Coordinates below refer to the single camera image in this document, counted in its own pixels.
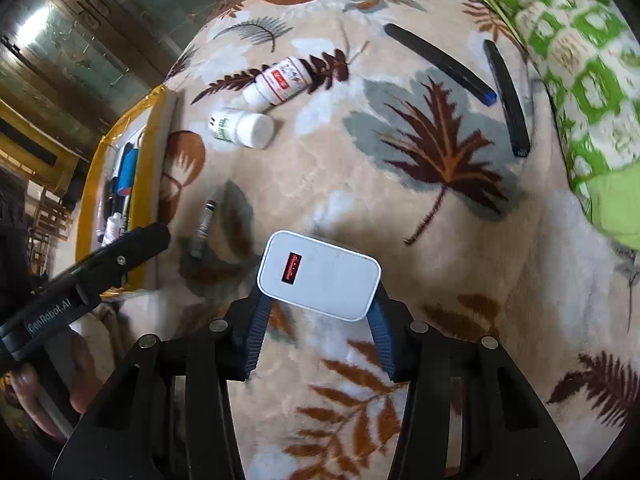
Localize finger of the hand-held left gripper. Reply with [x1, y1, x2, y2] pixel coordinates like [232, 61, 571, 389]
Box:
[65, 222, 173, 306]

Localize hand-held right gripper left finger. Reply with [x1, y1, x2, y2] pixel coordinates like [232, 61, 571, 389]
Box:
[52, 295, 276, 480]

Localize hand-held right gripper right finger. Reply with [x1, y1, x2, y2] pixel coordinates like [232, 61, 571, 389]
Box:
[367, 280, 581, 480]

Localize blue tube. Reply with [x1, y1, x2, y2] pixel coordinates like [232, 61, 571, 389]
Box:
[116, 146, 140, 197]

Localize white charger adapter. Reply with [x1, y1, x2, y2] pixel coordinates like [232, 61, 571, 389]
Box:
[256, 230, 383, 324]

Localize yellow tray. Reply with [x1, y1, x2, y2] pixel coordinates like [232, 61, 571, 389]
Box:
[74, 85, 179, 302]

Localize person's left hand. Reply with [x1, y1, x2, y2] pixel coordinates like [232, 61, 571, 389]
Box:
[10, 330, 108, 441]

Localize small white bottle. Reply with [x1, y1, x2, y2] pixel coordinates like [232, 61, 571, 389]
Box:
[102, 212, 125, 242]

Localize small grey pen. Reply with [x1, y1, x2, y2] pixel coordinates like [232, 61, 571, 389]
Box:
[189, 185, 221, 261]

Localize yellow wooden furniture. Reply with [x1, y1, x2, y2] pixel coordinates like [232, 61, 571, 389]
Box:
[0, 100, 82, 261]

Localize leaf-print blanket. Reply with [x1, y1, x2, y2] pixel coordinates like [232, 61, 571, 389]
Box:
[85, 0, 640, 480]

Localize white bottle green label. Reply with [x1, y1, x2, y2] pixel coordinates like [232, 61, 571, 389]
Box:
[208, 107, 275, 150]

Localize white bottle red label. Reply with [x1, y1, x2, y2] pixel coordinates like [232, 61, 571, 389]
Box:
[242, 56, 311, 111]

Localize wooden glass-door cabinet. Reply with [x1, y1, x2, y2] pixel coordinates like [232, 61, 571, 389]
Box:
[0, 0, 326, 161]

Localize long black pen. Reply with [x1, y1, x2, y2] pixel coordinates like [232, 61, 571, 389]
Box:
[482, 39, 531, 159]

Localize black marker blue tip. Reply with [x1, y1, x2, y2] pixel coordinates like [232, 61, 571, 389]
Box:
[383, 22, 498, 106]

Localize green printed pillow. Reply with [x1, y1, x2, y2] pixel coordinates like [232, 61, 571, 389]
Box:
[312, 0, 640, 252]

